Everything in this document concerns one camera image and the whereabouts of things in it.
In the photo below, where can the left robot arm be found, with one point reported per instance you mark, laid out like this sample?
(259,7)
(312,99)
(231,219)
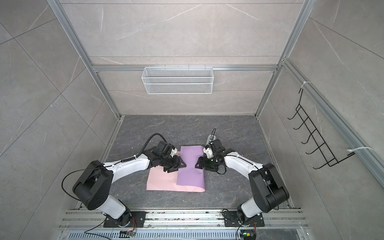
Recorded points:
(93,186)

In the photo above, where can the pink wrapping paper sheet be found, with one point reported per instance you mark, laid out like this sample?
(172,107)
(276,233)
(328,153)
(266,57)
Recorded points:
(188,179)

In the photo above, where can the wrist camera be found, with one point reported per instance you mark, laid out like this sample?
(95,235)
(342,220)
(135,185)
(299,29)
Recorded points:
(208,152)
(174,150)

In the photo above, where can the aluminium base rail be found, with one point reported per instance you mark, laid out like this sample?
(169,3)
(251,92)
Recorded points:
(210,224)

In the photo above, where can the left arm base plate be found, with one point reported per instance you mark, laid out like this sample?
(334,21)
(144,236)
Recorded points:
(127,220)

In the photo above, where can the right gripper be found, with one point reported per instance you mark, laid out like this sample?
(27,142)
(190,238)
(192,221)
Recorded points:
(201,160)

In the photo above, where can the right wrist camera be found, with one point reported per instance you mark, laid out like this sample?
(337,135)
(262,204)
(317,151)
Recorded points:
(208,152)

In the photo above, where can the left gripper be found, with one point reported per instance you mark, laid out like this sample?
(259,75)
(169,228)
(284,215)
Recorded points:
(176,161)

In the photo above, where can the white wire mesh basket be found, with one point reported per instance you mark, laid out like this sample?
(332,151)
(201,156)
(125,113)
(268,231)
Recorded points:
(178,80)

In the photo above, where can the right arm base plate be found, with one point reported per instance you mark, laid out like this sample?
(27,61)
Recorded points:
(237,219)

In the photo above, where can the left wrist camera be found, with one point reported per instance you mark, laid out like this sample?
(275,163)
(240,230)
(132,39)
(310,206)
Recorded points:
(174,150)

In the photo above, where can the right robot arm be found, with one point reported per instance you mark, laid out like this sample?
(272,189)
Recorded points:
(268,188)

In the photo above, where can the grey tape dispenser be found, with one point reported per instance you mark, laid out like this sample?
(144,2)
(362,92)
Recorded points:
(211,138)

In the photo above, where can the black wire hook rack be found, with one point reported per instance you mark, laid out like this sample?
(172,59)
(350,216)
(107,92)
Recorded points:
(315,136)

